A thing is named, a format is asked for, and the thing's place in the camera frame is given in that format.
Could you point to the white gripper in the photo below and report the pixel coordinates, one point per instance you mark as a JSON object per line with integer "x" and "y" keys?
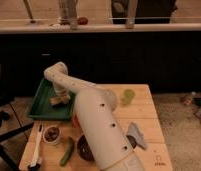
{"x": 60, "y": 91}

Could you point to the tan block eraser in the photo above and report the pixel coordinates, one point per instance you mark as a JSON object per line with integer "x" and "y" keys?
{"x": 54, "y": 101}

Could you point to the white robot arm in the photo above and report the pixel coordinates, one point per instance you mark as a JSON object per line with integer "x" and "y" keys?
{"x": 94, "y": 106}

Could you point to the green plastic tray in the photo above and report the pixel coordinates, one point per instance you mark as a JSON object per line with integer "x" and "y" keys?
{"x": 41, "y": 109}

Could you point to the orange bowl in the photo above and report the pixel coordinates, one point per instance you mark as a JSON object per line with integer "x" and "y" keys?
{"x": 75, "y": 121}

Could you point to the small white cup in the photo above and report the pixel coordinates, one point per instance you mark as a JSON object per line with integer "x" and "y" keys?
{"x": 51, "y": 135}

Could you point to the green cucumber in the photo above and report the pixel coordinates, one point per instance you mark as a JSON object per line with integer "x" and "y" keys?
{"x": 68, "y": 152}

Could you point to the dark brown bowl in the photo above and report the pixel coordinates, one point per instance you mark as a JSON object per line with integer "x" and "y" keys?
{"x": 84, "y": 149}

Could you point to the red round object on ledge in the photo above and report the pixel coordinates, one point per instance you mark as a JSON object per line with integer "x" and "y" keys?
{"x": 82, "y": 21}

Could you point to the green plastic cup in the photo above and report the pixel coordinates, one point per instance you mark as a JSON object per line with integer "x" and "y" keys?
{"x": 127, "y": 96}

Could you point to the white dish brush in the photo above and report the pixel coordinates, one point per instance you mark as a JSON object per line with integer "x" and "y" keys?
{"x": 34, "y": 164}

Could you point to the grey folded cloth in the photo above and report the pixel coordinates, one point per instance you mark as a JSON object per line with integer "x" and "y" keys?
{"x": 134, "y": 131}

